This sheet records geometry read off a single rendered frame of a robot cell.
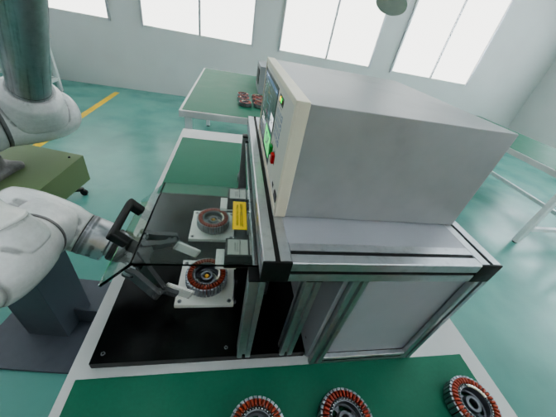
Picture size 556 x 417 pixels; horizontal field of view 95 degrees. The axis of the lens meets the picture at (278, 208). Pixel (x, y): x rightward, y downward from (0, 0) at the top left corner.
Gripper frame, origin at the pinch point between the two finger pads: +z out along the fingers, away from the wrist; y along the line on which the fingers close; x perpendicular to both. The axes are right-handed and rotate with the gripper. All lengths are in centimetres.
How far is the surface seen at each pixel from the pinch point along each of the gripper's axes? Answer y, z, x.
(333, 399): 30.3, 29.9, 13.2
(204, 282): 1.6, 4.4, -0.3
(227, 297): 5.2, 10.6, 1.4
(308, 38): -472, 92, 101
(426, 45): -472, 273, 234
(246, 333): 19.6, 9.9, 10.5
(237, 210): 3.1, -2.9, 26.3
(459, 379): 29, 59, 30
